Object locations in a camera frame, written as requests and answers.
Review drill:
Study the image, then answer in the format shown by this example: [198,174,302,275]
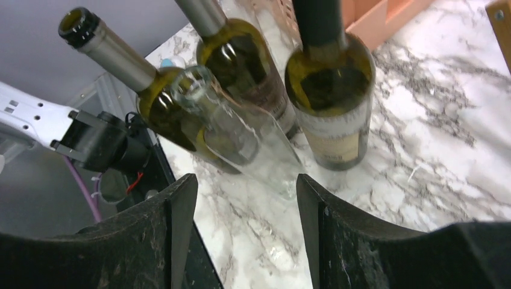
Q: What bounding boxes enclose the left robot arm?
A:
[1,83,151,174]

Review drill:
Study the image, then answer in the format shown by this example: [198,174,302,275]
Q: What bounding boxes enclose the green wine bottle back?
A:
[284,0,376,170]

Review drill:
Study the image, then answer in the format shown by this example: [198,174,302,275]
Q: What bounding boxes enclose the green wine bottle front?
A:
[58,7,239,175]

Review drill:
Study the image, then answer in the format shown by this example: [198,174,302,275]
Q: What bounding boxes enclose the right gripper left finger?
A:
[1,173,198,288]

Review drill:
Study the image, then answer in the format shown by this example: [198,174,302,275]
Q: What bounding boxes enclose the green wine bottle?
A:
[58,7,239,175]
[284,0,376,170]
[177,1,298,139]

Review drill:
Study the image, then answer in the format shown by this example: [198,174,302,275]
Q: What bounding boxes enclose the orange plastic file organizer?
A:
[247,0,436,52]

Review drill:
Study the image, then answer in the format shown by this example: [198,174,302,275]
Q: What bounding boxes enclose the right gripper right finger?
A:
[296,174,510,288]

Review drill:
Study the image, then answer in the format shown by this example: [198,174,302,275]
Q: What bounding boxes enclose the plastic water bottle blue label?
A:
[160,55,186,68]

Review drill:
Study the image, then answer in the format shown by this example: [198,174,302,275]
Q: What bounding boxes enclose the wooden wine rack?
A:
[485,0,510,72]

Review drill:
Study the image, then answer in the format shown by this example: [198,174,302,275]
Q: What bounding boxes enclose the green wine bottle middle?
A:
[177,1,298,139]

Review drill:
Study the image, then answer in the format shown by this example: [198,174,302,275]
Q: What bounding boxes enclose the clear square glass bottle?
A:
[171,65,304,200]

